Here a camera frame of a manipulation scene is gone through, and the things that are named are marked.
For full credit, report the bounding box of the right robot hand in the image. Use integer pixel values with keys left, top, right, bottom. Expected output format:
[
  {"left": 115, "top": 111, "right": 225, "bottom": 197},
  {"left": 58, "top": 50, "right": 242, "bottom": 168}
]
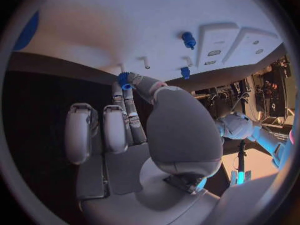
[{"left": 63, "top": 72, "right": 225, "bottom": 225}]

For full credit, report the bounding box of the blue gear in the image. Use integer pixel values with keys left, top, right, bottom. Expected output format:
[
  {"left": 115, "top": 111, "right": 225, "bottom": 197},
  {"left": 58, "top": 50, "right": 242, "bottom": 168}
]
[{"left": 117, "top": 71, "right": 137, "bottom": 90}]

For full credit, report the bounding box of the white task board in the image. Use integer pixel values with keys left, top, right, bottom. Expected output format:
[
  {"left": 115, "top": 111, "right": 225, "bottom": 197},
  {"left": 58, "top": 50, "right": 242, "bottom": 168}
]
[{"left": 12, "top": 0, "right": 289, "bottom": 83}]

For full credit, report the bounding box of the blue block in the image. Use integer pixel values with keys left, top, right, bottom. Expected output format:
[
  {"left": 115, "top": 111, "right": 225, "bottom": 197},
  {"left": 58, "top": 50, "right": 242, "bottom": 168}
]
[{"left": 180, "top": 66, "right": 191, "bottom": 79}]

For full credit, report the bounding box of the black lamp stand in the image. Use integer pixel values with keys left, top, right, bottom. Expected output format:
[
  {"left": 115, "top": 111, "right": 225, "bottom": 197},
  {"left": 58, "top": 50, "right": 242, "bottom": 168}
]
[{"left": 236, "top": 139, "right": 248, "bottom": 173}]

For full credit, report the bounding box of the glowing light bar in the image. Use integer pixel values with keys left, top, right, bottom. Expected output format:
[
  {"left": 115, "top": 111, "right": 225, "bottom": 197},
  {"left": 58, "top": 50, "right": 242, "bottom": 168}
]
[{"left": 230, "top": 169, "right": 254, "bottom": 187}]

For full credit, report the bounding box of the blue plug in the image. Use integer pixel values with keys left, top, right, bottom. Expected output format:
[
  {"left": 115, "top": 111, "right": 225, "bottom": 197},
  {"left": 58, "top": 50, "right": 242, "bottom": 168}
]
[{"left": 181, "top": 31, "right": 197, "bottom": 51}]

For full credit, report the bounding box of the workshop equipment rack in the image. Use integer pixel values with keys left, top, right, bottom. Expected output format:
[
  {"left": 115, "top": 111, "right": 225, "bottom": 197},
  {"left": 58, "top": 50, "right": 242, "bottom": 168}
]
[{"left": 193, "top": 55, "right": 295, "bottom": 129}]

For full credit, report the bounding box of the blue disc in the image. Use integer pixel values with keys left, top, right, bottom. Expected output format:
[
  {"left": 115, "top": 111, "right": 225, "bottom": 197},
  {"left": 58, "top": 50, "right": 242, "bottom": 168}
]
[{"left": 13, "top": 11, "right": 41, "bottom": 52}]

